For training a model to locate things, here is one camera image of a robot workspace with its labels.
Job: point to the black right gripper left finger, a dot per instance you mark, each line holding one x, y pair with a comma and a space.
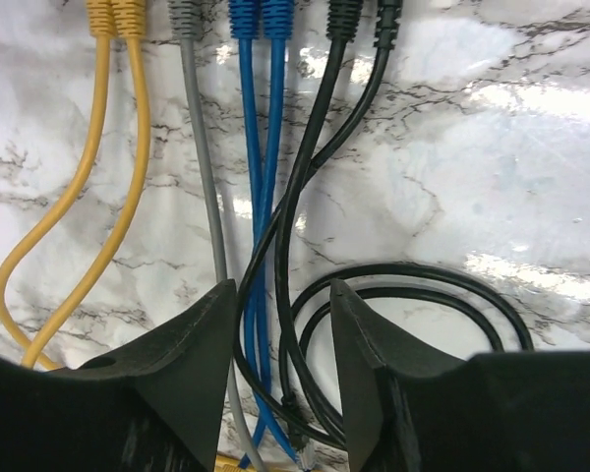
154, 404

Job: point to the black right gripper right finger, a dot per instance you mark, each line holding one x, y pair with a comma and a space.
408, 406

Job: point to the blue ethernet cable long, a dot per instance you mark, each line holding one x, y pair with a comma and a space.
274, 19

